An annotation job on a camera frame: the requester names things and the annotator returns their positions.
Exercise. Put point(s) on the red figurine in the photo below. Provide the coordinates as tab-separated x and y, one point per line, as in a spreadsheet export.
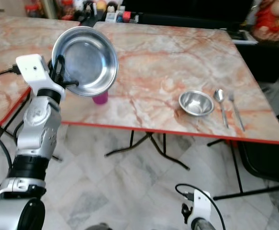
271	19

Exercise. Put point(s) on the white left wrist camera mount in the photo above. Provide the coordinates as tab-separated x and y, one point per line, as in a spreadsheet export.
33	69

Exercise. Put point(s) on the purple plastic cup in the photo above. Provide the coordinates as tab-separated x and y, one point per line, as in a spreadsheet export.
101	99

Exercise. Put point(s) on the large steel bowl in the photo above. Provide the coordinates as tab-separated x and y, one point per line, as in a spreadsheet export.
84	60

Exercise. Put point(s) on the steel vacuum flask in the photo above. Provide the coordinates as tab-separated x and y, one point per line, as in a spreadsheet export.
48	8

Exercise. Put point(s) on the marble pattern folding table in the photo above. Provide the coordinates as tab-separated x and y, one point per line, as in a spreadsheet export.
10	48
158	62

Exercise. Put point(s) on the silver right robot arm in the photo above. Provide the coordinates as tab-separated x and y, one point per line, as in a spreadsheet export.
202	225

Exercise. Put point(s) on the steel spoon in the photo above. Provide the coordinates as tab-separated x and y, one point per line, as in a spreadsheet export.
219	95

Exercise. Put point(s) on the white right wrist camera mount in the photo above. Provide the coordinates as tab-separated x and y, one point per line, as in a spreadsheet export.
201	206

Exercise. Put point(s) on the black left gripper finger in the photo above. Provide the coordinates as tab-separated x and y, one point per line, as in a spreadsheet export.
72	84

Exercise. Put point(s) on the red cap condiment bottle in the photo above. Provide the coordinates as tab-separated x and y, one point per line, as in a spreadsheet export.
126	16

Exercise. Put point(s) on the black chair seat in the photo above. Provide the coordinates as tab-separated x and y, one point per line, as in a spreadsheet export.
268	160

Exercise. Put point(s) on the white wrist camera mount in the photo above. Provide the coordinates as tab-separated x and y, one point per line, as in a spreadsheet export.
33	69
201	206

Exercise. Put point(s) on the steel fork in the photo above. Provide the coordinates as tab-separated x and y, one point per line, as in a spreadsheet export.
237	112

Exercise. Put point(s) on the small steel bowl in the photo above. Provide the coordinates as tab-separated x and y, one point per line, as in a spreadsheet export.
196	103

